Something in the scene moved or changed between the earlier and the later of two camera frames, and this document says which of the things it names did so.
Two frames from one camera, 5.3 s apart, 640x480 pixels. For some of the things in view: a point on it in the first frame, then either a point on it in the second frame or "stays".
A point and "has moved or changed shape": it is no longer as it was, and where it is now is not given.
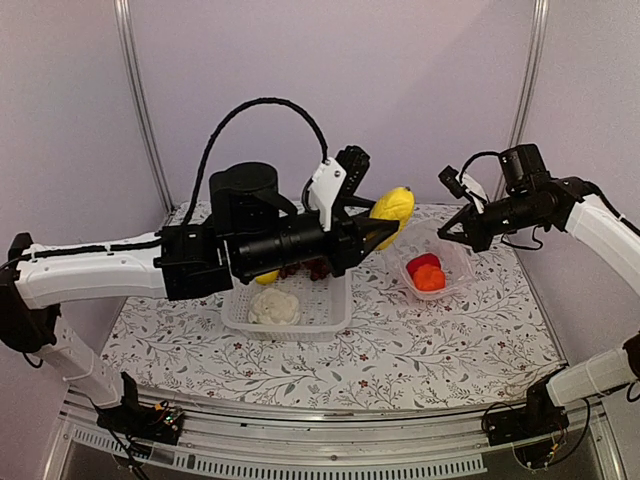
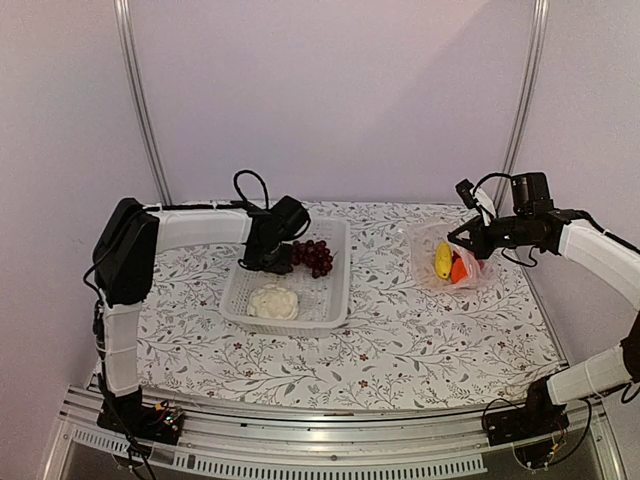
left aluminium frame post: (124, 20) stays
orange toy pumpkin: (429, 278) → (459, 271)
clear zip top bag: (429, 265) has moved or changed shape
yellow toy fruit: (398, 205) → (443, 259)
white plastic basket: (289, 310) stays
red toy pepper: (415, 262) → (480, 263)
